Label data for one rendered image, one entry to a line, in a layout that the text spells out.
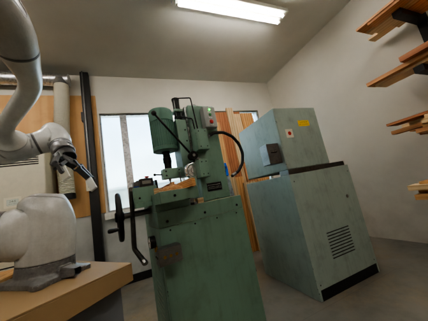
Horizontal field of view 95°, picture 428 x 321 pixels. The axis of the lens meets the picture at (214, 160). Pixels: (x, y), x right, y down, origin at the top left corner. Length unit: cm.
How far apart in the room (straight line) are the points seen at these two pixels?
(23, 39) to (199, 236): 108
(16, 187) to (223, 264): 213
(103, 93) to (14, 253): 259
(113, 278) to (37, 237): 26
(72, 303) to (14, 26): 72
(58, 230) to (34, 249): 7
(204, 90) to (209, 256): 270
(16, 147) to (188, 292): 104
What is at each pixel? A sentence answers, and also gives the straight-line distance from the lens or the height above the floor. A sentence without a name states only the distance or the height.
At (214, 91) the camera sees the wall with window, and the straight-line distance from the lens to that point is 350.
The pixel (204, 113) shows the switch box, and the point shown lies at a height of 143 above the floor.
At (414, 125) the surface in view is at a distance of 227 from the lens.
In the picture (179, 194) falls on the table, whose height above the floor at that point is 87.
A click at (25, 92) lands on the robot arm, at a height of 129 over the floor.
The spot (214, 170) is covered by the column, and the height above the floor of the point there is 101.
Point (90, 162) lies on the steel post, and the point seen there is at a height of 148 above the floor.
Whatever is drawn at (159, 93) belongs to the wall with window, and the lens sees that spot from 322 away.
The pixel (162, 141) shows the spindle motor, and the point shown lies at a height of 125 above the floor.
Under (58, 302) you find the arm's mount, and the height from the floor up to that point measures 65.
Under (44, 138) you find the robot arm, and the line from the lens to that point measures 116.
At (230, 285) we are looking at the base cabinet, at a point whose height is 29.
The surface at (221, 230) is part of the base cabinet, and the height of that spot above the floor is 61.
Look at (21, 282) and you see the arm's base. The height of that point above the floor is 70.
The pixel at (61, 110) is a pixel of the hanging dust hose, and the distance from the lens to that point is 297.
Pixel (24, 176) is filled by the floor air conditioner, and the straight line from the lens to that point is 271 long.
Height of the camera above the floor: 84
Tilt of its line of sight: 9 degrees up
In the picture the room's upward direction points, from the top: 11 degrees counter-clockwise
